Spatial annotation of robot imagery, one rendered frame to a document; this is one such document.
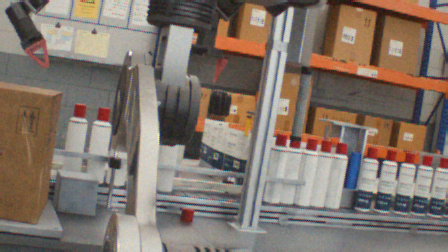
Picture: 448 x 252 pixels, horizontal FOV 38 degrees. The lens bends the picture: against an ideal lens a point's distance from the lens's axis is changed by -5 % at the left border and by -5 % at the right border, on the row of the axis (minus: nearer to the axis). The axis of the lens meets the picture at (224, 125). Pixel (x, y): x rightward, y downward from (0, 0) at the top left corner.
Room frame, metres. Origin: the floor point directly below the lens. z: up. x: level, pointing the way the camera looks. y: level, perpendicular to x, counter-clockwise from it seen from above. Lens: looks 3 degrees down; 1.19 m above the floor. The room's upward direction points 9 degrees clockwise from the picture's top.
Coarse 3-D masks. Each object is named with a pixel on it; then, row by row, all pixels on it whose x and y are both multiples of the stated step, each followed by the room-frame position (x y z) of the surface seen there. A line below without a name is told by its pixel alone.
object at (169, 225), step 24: (72, 216) 1.57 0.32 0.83; (96, 216) 1.62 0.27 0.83; (168, 216) 1.78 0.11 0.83; (0, 240) 1.28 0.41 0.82; (24, 240) 1.30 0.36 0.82; (48, 240) 1.31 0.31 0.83; (72, 240) 1.34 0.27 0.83; (96, 240) 1.38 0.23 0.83; (168, 240) 1.51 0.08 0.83; (192, 240) 1.55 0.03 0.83; (216, 240) 1.59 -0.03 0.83; (240, 240) 1.63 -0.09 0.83; (264, 240) 1.68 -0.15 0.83; (288, 240) 1.72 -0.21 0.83; (312, 240) 1.77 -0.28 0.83; (336, 240) 1.81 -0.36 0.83; (360, 240) 1.86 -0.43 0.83; (384, 240) 1.91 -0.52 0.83; (408, 240) 1.97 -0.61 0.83; (432, 240) 2.02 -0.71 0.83
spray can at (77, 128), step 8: (80, 104) 1.79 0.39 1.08; (80, 112) 1.77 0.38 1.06; (72, 120) 1.77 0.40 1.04; (80, 120) 1.77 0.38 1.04; (72, 128) 1.76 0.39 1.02; (80, 128) 1.77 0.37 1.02; (72, 136) 1.76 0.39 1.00; (80, 136) 1.77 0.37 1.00; (72, 144) 1.76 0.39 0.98; (80, 144) 1.77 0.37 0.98; (80, 152) 1.77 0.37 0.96; (64, 160) 1.77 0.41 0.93; (72, 160) 1.76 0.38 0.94; (80, 160) 1.78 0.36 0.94; (64, 168) 1.77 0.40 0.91; (72, 168) 1.76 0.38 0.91; (80, 168) 1.78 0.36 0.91
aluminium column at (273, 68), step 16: (272, 16) 1.81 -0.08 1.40; (288, 16) 1.79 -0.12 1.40; (272, 32) 1.79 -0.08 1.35; (288, 32) 1.79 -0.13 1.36; (272, 64) 1.78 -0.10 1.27; (272, 80) 1.78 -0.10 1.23; (272, 96) 1.80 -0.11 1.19; (256, 112) 1.81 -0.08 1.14; (272, 112) 1.79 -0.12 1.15; (256, 128) 1.79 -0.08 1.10; (272, 128) 1.79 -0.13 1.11; (256, 144) 1.78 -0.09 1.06; (256, 160) 1.78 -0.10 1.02; (256, 176) 1.79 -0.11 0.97; (256, 192) 1.80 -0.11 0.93; (240, 208) 1.81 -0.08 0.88; (256, 208) 1.79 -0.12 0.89; (240, 224) 1.79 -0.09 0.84; (256, 224) 1.79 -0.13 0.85
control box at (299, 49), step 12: (300, 12) 1.80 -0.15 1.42; (312, 12) 1.86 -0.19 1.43; (300, 24) 1.79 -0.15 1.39; (312, 24) 1.89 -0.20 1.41; (300, 36) 1.79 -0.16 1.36; (312, 36) 1.92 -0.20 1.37; (288, 48) 1.80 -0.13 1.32; (300, 48) 1.79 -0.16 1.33; (288, 60) 1.80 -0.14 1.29; (300, 60) 1.79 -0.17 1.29
